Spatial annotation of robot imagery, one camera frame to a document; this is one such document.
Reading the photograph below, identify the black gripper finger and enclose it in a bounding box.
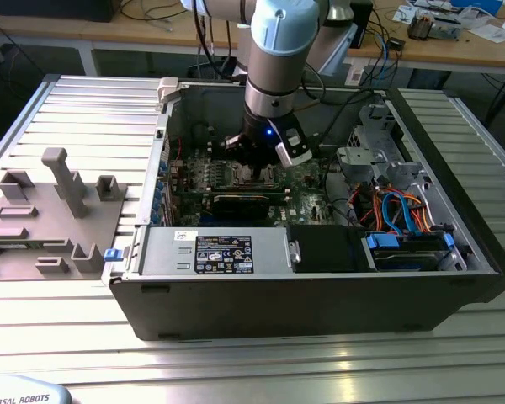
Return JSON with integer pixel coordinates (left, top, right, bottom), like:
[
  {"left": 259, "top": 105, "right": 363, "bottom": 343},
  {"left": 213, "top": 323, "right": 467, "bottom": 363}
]
[
  {"left": 224, "top": 133, "right": 263, "bottom": 180},
  {"left": 258, "top": 145, "right": 282, "bottom": 180}
]

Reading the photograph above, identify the CPU socket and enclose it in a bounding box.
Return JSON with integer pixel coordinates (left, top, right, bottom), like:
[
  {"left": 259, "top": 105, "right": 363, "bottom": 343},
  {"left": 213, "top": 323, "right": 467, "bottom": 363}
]
[{"left": 231, "top": 159, "right": 281, "bottom": 189}]

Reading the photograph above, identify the black graphics card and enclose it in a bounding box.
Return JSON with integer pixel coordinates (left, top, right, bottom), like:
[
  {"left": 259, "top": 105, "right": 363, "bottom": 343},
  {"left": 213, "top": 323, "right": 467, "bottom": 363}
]
[{"left": 201, "top": 191, "right": 294, "bottom": 221}]

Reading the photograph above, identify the green motherboard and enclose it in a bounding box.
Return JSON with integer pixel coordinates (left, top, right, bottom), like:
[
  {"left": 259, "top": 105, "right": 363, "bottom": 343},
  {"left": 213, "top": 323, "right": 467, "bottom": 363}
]
[{"left": 170, "top": 145, "right": 342, "bottom": 226}]

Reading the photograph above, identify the grey case latch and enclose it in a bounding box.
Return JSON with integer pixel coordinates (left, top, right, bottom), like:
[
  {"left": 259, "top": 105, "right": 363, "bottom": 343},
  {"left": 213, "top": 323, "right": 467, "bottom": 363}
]
[{"left": 157, "top": 77, "right": 181, "bottom": 102}]

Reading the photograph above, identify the small white box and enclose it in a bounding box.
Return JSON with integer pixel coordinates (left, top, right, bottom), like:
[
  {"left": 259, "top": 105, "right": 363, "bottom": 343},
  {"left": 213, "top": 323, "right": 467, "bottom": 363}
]
[{"left": 344, "top": 58, "right": 367, "bottom": 87}]

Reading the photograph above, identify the silver power supply with label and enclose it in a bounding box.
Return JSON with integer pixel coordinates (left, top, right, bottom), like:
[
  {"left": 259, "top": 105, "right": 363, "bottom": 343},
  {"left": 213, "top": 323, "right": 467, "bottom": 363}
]
[{"left": 136, "top": 226, "right": 294, "bottom": 277}]

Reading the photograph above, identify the light wooden desk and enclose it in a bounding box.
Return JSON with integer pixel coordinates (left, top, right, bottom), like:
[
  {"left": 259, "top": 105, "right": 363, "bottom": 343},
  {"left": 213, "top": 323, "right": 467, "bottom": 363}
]
[
  {"left": 0, "top": 0, "right": 245, "bottom": 77},
  {"left": 348, "top": 0, "right": 505, "bottom": 71}
]

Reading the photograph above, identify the hard disk in blue carrier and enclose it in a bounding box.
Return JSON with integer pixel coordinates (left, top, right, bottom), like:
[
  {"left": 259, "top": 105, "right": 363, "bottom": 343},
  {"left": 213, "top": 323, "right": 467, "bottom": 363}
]
[{"left": 364, "top": 231, "right": 455, "bottom": 273}]

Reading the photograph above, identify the black open PC case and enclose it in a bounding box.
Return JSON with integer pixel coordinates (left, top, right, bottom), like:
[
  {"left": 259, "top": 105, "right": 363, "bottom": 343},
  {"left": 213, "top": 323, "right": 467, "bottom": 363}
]
[{"left": 102, "top": 77, "right": 505, "bottom": 342}]

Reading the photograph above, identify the black upright box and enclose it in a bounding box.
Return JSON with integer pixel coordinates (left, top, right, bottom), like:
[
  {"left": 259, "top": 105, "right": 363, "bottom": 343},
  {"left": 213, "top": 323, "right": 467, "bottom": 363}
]
[{"left": 352, "top": 0, "right": 375, "bottom": 48}]

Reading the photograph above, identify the white paper sheet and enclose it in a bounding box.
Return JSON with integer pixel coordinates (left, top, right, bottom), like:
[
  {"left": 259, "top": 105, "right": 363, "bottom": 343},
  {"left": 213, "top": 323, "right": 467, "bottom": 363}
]
[
  {"left": 393, "top": 3, "right": 418, "bottom": 23},
  {"left": 466, "top": 16, "right": 505, "bottom": 43}
]

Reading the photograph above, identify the small dark metal device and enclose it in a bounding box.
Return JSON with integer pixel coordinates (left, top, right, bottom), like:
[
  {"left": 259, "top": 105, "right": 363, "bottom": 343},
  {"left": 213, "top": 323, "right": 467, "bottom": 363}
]
[{"left": 407, "top": 11, "right": 433, "bottom": 42}]

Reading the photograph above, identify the grey parts rack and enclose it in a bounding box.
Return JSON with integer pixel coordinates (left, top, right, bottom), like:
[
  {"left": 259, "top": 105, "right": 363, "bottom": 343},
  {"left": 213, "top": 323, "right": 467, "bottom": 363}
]
[{"left": 0, "top": 146, "right": 130, "bottom": 281}]

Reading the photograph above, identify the grey electronic device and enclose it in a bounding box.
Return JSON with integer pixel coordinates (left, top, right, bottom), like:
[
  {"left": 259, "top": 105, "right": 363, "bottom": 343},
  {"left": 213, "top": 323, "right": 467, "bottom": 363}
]
[{"left": 428, "top": 14, "right": 463, "bottom": 42}]

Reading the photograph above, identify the large black box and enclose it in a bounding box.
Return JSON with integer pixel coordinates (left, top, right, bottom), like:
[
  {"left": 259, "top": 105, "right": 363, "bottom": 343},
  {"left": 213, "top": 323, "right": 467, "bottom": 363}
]
[{"left": 0, "top": 0, "right": 123, "bottom": 23}]

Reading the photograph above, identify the blue cardboard box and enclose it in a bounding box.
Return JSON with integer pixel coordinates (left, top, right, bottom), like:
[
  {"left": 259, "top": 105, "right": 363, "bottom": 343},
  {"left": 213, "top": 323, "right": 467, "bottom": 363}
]
[{"left": 450, "top": 0, "right": 504, "bottom": 14}]

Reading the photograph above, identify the pale blue teach pendant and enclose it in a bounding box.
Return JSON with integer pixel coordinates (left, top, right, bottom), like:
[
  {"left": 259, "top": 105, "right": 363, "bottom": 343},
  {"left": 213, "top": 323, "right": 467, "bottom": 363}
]
[{"left": 0, "top": 374, "right": 73, "bottom": 404}]

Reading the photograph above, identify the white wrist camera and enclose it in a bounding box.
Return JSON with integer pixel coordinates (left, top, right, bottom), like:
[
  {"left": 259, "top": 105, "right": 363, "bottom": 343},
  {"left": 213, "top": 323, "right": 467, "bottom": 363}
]
[{"left": 274, "top": 125, "right": 314, "bottom": 168}]

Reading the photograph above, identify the thin red wire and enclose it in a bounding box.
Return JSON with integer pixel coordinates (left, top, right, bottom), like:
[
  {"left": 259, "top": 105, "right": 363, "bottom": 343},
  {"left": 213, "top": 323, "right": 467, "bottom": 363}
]
[{"left": 170, "top": 135, "right": 185, "bottom": 166}]

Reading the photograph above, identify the silver drive bay bracket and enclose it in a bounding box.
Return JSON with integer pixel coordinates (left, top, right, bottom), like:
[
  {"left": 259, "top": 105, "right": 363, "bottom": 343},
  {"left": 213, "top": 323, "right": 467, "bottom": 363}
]
[{"left": 335, "top": 146, "right": 405, "bottom": 178}]

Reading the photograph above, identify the orange power wire bundle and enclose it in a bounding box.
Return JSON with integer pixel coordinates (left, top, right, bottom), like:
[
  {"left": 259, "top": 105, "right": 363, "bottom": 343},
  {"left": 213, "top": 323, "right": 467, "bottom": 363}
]
[{"left": 359, "top": 188, "right": 433, "bottom": 233}]

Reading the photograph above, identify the blue data cable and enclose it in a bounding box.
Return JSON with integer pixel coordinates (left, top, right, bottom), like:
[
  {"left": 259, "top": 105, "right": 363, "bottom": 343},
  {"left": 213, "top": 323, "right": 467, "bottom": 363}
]
[
  {"left": 397, "top": 191, "right": 420, "bottom": 237},
  {"left": 380, "top": 191, "right": 401, "bottom": 235}
]

